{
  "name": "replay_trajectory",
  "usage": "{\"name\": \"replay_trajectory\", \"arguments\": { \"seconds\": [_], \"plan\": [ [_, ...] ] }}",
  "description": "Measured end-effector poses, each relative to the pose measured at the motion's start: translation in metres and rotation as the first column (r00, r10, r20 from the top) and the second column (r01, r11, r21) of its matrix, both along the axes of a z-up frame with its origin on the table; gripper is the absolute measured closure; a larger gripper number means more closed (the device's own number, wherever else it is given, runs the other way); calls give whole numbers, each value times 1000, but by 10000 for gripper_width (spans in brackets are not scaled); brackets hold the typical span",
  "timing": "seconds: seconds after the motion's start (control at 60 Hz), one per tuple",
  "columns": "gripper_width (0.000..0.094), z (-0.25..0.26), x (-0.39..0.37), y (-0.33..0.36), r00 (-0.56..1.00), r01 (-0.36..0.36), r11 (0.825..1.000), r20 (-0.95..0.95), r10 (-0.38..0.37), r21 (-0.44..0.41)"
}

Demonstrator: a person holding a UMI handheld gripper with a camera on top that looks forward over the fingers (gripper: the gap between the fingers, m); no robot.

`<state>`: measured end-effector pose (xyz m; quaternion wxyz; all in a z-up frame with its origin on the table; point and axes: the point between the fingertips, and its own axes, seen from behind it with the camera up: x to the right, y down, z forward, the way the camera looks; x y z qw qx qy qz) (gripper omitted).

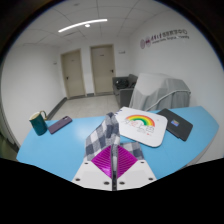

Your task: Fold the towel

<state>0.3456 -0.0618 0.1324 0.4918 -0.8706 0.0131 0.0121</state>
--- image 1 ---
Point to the white rainbow-print mouse pad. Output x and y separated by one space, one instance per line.
141 128

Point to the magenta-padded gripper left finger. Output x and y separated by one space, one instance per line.
95 170

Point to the purple smartphone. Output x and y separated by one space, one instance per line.
60 124

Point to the long ceiling light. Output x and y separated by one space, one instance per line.
82 25

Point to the grey sofa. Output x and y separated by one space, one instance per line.
124 88

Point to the dark green mug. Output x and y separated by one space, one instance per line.
38 123

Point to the grey white checked towel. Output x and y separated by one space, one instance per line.
103 136

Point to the black tablet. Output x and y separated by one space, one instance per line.
176 124

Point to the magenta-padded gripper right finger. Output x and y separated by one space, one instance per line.
131 170

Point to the grey cloth-covered furniture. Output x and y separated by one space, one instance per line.
160 91

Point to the beige door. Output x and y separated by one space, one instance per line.
103 69
73 74

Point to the black bag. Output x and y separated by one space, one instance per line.
122 82

